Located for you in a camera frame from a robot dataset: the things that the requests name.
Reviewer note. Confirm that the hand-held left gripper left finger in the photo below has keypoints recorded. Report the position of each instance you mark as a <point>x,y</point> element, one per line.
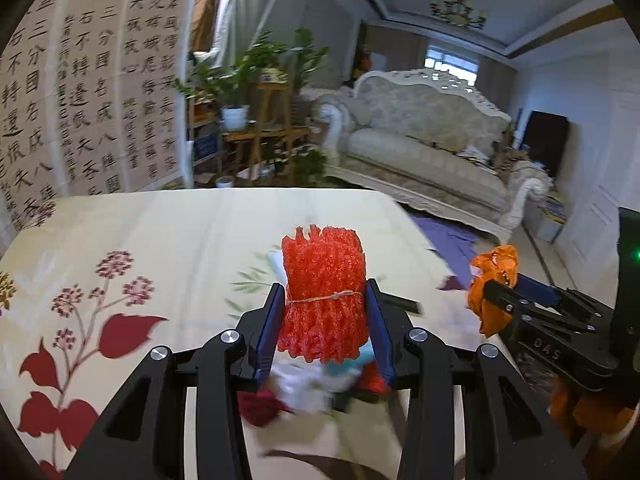
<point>270,327</point>

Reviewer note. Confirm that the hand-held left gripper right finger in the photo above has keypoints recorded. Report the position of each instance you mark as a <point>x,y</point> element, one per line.
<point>380,332</point>

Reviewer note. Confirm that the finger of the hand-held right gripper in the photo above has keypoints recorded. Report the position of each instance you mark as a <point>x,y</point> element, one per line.
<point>537,290</point>
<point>502,305</point>

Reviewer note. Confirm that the orange plastic bag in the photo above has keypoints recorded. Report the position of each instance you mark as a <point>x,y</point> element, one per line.
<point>492,265</point>

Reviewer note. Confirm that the red foam net bundle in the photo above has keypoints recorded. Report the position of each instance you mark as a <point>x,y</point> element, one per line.
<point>320,280</point>

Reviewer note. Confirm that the person's right forearm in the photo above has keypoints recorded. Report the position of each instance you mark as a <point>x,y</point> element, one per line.
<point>600,415</point>

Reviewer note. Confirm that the teal wrapper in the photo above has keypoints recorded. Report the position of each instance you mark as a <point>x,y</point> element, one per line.
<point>350,367</point>

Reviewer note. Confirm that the box with magazines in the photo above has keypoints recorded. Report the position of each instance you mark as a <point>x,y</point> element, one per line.
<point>547,220</point>

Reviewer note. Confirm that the purple floor mat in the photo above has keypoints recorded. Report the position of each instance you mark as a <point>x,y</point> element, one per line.
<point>450,245</point>

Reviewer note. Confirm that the dark red crumpled wrapper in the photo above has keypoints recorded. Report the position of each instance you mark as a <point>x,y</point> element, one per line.
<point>257,407</point>

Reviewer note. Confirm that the white panelled door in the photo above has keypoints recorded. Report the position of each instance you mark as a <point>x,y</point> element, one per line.
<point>605,175</point>

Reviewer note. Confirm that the floral tablecloth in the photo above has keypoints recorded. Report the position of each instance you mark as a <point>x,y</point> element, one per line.
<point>165,240</point>

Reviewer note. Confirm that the black television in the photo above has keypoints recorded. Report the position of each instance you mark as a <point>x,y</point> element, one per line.
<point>546,142</point>

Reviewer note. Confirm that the papers on sofa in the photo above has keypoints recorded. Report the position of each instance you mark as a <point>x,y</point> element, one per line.
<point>475,154</point>

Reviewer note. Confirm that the low green plant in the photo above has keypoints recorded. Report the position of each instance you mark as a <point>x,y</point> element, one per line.
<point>310,167</point>

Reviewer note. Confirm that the cream carved sofa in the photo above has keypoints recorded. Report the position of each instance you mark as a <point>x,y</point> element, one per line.
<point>415,152</point>

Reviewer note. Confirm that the wooden plant stand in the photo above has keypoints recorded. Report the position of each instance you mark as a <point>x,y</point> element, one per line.
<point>270,135</point>

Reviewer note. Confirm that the wooden shelf rack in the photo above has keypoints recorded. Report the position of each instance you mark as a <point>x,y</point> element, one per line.
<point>202,145</point>

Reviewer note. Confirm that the potted plant in white pot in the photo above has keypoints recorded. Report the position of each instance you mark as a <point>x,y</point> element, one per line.
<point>234,116</point>

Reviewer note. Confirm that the window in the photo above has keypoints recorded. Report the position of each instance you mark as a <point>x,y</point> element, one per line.
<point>452,62</point>

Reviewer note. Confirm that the tall green plant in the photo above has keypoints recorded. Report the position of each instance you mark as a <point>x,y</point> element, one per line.
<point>305,60</point>

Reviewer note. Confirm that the gold chandelier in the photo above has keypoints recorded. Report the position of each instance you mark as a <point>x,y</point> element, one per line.
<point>457,10</point>

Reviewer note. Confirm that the white curtain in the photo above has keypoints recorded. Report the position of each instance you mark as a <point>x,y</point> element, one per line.
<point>250,5</point>

